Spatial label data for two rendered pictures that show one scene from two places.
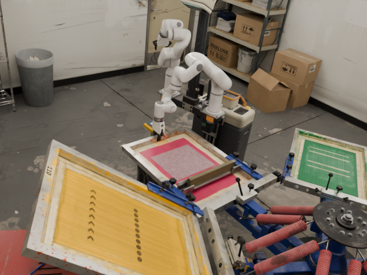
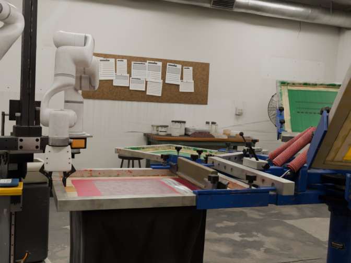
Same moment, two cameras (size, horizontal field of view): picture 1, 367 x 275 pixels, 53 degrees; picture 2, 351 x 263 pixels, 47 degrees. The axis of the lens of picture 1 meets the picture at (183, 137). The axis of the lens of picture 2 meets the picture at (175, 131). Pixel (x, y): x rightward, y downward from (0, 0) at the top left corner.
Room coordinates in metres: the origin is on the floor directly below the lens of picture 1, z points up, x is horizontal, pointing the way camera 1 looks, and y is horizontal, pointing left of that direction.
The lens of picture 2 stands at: (1.33, 1.43, 1.32)
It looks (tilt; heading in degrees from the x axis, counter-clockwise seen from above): 4 degrees down; 293
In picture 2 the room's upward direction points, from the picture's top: 3 degrees clockwise
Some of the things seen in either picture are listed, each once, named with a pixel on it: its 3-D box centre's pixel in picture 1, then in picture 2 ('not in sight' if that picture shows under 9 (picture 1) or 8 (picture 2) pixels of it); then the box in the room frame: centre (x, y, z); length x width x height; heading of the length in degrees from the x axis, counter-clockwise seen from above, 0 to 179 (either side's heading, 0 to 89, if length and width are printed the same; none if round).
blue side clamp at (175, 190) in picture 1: (179, 197); (231, 196); (1.71, -0.03, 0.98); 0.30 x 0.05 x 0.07; 43
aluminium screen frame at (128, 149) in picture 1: (189, 163); (149, 183); (2.07, -0.06, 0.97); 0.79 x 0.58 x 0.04; 43
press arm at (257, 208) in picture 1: (252, 207); (264, 172); (1.66, -0.45, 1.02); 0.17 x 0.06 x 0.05; 43
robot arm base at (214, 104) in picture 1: (215, 101); (72, 118); (2.59, -0.21, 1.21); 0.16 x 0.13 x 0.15; 147
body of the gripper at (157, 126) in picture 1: (158, 124); (58, 156); (2.34, 0.19, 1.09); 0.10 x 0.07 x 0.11; 43
